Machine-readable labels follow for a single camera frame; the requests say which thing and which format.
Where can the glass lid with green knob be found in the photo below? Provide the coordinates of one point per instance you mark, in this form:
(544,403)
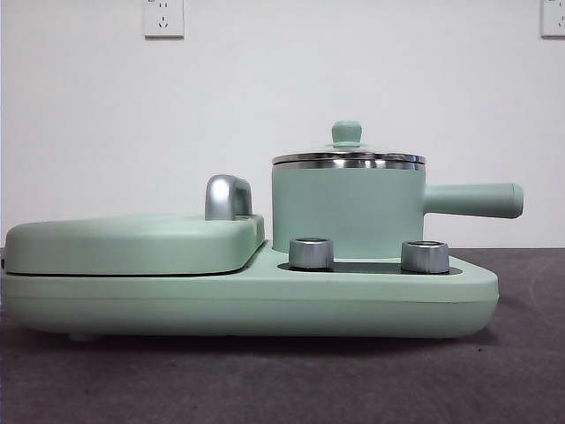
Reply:
(346,132)

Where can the chrome control knob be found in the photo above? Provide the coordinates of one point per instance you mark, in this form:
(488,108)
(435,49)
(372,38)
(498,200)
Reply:
(311,254)
(424,256)

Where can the mint green breakfast machine base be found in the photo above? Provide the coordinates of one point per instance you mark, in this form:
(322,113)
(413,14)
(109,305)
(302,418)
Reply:
(265,305)

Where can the white wall socket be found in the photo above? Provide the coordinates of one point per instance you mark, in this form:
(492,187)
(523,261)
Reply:
(164,20)
(554,20)

